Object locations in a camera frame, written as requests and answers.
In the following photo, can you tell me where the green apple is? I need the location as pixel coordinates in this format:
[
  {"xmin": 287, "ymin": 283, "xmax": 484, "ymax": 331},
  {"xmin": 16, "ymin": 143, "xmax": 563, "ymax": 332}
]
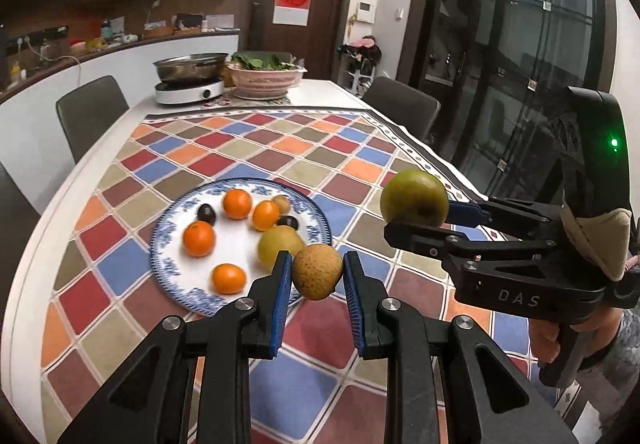
[{"xmin": 380, "ymin": 169, "xmax": 449, "ymax": 227}]

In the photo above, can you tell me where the large orange front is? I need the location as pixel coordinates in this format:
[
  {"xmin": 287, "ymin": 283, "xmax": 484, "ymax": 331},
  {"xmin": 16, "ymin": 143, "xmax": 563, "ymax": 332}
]
[{"xmin": 212, "ymin": 263, "xmax": 246, "ymax": 295}]

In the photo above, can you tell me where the small brown fruit hidden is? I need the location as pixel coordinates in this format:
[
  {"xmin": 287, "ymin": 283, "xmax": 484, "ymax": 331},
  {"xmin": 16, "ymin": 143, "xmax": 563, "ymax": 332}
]
[{"xmin": 292, "ymin": 244, "xmax": 343, "ymax": 301}]

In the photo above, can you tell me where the dark plum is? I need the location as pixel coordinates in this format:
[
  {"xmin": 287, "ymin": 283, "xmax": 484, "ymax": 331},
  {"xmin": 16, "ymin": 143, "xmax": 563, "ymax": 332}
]
[
  {"xmin": 277, "ymin": 216, "xmax": 299, "ymax": 231},
  {"xmin": 196, "ymin": 204, "xmax": 217, "ymax": 225}
]

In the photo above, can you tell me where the small brown round fruit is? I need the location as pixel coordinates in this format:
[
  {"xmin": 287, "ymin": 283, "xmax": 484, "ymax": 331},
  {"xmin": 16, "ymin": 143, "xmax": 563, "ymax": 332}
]
[{"xmin": 271, "ymin": 195, "xmax": 291, "ymax": 216}]

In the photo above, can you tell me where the large yellow pear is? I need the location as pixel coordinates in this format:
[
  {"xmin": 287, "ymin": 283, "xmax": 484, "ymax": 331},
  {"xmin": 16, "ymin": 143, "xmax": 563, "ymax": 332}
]
[{"xmin": 257, "ymin": 225, "xmax": 306, "ymax": 272}]

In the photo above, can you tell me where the small orange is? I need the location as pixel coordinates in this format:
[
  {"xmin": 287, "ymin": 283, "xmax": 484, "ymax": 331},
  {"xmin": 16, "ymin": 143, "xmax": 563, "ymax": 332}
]
[{"xmin": 252, "ymin": 201, "xmax": 280, "ymax": 232}]

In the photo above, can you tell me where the person right hand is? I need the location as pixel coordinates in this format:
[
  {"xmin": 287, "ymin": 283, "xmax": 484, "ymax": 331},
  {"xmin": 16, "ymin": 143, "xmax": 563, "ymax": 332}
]
[{"xmin": 528, "ymin": 305, "xmax": 626, "ymax": 365}]

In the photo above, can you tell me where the grey chair right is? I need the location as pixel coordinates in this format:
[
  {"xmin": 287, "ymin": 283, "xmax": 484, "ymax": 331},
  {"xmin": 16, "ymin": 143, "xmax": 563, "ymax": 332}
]
[{"xmin": 362, "ymin": 76, "xmax": 440, "ymax": 142}]

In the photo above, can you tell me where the grey chair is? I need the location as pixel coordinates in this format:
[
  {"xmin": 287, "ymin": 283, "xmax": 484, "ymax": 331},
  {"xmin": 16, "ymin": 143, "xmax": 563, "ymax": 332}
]
[
  {"xmin": 55, "ymin": 75, "xmax": 129, "ymax": 163},
  {"xmin": 0, "ymin": 166, "xmax": 40, "ymax": 317},
  {"xmin": 362, "ymin": 76, "xmax": 440, "ymax": 142}
]

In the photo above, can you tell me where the colourful checkered table mat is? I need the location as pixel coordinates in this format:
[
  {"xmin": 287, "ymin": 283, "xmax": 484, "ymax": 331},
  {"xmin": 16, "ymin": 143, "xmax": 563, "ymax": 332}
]
[{"xmin": 40, "ymin": 108, "xmax": 564, "ymax": 443}]

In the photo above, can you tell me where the blue white porcelain plate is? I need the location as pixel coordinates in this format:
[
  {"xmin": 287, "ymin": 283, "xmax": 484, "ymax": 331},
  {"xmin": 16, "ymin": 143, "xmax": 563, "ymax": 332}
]
[{"xmin": 150, "ymin": 178, "xmax": 332, "ymax": 316}]

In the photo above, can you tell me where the stroller with pink item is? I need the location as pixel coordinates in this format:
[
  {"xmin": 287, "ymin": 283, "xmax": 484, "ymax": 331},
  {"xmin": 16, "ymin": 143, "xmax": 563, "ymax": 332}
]
[{"xmin": 337, "ymin": 35, "xmax": 382, "ymax": 97}]

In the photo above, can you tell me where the glass sliding door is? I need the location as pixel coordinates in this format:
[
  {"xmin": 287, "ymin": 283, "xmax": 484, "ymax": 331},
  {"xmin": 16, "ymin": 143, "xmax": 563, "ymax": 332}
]
[{"xmin": 397, "ymin": 0, "xmax": 616, "ymax": 203}]

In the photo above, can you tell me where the grey chair near left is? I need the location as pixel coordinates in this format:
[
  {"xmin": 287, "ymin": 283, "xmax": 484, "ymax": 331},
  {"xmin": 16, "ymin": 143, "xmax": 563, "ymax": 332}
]
[{"xmin": 0, "ymin": 166, "xmax": 40, "ymax": 317}]

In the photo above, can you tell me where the pink basket with greens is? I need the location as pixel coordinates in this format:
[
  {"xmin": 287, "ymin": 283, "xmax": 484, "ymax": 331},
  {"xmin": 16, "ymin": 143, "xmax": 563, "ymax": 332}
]
[{"xmin": 227, "ymin": 51, "xmax": 307, "ymax": 101}]

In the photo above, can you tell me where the steel pan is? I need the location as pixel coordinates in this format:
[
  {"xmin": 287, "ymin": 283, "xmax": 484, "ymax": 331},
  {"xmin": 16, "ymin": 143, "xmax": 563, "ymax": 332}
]
[{"xmin": 153, "ymin": 52, "xmax": 228, "ymax": 85}]

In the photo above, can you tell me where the grey chair far left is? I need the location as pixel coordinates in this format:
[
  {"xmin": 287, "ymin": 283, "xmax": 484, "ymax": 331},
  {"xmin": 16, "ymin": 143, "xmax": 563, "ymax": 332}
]
[{"xmin": 55, "ymin": 75, "xmax": 129, "ymax": 163}]

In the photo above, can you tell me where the white induction cooker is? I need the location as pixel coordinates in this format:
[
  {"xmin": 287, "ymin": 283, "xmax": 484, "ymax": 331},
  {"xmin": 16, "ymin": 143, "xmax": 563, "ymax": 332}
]
[{"xmin": 155, "ymin": 79, "xmax": 224, "ymax": 106}]

